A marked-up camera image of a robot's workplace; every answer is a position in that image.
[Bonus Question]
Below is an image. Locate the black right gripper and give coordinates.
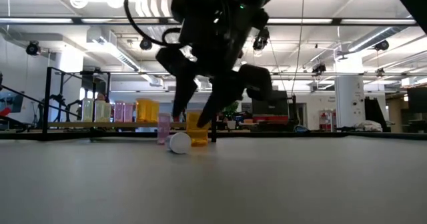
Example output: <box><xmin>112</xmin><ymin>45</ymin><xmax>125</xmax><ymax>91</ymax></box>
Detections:
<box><xmin>155</xmin><ymin>9</ymin><xmax>273</xmax><ymax>129</ymax></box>

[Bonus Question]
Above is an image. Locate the large orange pill bottle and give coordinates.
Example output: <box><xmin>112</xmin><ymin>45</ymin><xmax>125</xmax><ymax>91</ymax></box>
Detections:
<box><xmin>135</xmin><ymin>98</ymin><xmax>153</xmax><ymax>123</ymax></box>
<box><xmin>185</xmin><ymin>109</ymin><xmax>211</xmax><ymax>147</ymax></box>
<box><xmin>151</xmin><ymin>101</ymin><xmax>160</xmax><ymax>123</ymax></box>

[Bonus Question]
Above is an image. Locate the small pink pill bottle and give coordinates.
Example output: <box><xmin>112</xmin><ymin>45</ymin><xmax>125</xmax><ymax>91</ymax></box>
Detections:
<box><xmin>156</xmin><ymin>113</ymin><xmax>172</xmax><ymax>145</ymax></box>
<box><xmin>113</xmin><ymin>101</ymin><xmax>125</xmax><ymax>123</ymax></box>

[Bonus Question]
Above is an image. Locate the red pill tube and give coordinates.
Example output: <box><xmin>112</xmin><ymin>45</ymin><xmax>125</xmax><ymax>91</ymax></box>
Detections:
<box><xmin>167</xmin><ymin>131</ymin><xmax>193</xmax><ymax>155</ymax></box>

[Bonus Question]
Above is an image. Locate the pink pill tube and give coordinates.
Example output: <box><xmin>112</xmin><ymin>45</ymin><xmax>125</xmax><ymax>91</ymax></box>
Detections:
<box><xmin>123</xmin><ymin>103</ymin><xmax>134</xmax><ymax>123</ymax></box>

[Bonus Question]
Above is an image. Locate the yellow-green pill tube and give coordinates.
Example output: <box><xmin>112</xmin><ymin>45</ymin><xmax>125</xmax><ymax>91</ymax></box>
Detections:
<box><xmin>94</xmin><ymin>99</ymin><xmax>111</xmax><ymax>123</ymax></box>

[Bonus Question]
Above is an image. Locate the small yellow pill bottle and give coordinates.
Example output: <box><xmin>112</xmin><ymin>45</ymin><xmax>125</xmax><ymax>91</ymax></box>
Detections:
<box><xmin>81</xmin><ymin>97</ymin><xmax>94</xmax><ymax>123</ymax></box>

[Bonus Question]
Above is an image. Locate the red shelf unit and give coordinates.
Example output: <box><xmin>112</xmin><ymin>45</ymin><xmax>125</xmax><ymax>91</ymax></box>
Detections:
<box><xmin>318</xmin><ymin>109</ymin><xmax>337</xmax><ymax>131</ymax></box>

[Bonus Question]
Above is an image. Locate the small potted plant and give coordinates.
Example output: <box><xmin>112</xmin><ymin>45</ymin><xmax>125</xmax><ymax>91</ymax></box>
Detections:
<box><xmin>222</xmin><ymin>101</ymin><xmax>240</xmax><ymax>130</ymax></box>

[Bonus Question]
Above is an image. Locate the black monitor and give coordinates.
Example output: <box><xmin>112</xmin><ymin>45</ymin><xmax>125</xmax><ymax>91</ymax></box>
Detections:
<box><xmin>252</xmin><ymin>89</ymin><xmax>290</xmax><ymax>117</ymax></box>
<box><xmin>407</xmin><ymin>87</ymin><xmax>427</xmax><ymax>114</ymax></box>

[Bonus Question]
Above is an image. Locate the grey table mat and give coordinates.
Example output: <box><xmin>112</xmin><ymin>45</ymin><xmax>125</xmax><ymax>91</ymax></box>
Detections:
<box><xmin>0</xmin><ymin>135</ymin><xmax>427</xmax><ymax>224</ymax></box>

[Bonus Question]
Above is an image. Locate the white cloth pile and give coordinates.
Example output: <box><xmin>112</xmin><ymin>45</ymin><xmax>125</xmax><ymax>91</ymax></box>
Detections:
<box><xmin>354</xmin><ymin>119</ymin><xmax>383</xmax><ymax>132</ymax></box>

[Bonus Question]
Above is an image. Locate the white rectangular air duct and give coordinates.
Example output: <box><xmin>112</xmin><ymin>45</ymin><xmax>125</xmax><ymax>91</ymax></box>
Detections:
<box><xmin>85</xmin><ymin>27</ymin><xmax>164</xmax><ymax>87</ymax></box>

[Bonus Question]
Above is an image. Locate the black aluminium table frame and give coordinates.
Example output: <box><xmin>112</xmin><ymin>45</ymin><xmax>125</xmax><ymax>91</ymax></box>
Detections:
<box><xmin>0</xmin><ymin>83</ymin><xmax>427</xmax><ymax>141</ymax></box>

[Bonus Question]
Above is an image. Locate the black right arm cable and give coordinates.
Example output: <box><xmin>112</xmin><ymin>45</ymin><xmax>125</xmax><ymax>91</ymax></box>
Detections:
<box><xmin>123</xmin><ymin>0</ymin><xmax>183</xmax><ymax>48</ymax></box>

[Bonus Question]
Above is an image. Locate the silver round ventilation duct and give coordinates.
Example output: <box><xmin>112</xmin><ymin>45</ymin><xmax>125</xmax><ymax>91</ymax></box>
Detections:
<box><xmin>336</xmin><ymin>25</ymin><xmax>413</xmax><ymax>61</ymax></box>

